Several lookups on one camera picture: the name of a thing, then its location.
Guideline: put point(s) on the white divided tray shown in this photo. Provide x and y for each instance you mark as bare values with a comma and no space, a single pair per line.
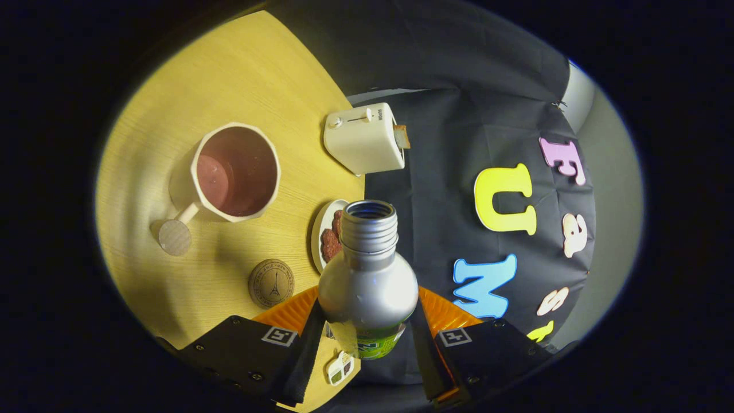
339,368

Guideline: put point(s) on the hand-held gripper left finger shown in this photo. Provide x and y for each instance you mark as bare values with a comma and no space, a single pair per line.
301,361

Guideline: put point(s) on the wooden table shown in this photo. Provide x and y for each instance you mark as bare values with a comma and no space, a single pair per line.
229,74

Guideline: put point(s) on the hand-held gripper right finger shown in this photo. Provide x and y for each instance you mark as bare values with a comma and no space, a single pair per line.
427,361

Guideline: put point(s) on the cream toy toaster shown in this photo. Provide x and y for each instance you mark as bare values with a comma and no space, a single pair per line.
361,143

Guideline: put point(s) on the toast slice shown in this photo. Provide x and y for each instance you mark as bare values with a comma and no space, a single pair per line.
402,136

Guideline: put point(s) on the round cork coaster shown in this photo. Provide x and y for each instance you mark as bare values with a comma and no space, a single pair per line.
271,283

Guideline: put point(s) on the brown food piece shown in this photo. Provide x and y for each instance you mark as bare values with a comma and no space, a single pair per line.
330,244

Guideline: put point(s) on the silver bottle with green label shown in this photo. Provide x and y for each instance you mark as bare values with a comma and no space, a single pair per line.
367,287

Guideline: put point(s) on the black backdrop cloth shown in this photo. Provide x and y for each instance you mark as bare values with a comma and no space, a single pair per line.
436,201

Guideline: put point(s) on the small white plate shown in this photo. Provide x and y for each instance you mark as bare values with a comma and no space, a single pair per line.
318,229

